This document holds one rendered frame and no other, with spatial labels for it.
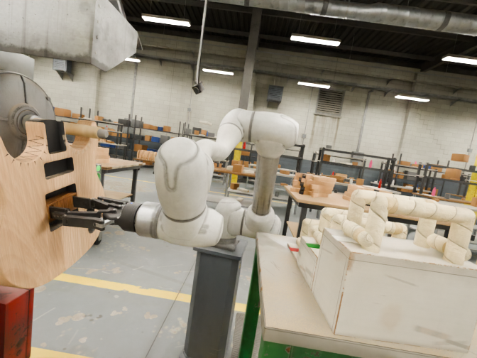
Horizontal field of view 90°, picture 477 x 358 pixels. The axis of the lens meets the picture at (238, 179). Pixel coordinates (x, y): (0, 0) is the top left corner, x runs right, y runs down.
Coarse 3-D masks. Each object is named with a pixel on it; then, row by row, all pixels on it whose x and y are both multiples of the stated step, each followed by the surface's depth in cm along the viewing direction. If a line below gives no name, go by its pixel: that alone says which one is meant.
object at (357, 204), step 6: (354, 198) 54; (360, 198) 53; (354, 204) 54; (360, 204) 53; (354, 210) 54; (360, 210) 53; (348, 216) 55; (354, 216) 54; (360, 216) 53; (360, 222) 54
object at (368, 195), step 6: (354, 192) 54; (360, 192) 53; (366, 192) 53; (372, 192) 53; (378, 192) 54; (384, 192) 54; (366, 198) 53; (372, 198) 53; (402, 198) 53; (408, 198) 54; (414, 198) 54; (420, 198) 54; (366, 204) 54
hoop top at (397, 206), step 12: (384, 204) 45; (396, 204) 45; (408, 204) 45; (420, 204) 45; (432, 204) 46; (420, 216) 46; (432, 216) 45; (444, 216) 45; (456, 216) 45; (468, 216) 45
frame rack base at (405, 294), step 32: (320, 256) 58; (352, 256) 45; (384, 256) 45; (416, 256) 47; (320, 288) 56; (352, 288) 46; (384, 288) 46; (416, 288) 46; (448, 288) 46; (352, 320) 46; (384, 320) 46; (416, 320) 46; (448, 320) 46
